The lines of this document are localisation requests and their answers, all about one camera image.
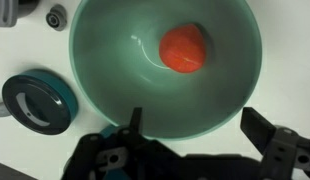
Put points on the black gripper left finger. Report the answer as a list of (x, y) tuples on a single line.
[(105, 156)]

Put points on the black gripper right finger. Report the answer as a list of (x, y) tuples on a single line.
[(261, 133)]

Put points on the mint green bowl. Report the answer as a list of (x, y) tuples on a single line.
[(115, 66)]

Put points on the red toy tomato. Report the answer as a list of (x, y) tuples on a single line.
[(182, 48)]

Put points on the small gray knob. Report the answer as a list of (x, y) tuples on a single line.
[(56, 17)]

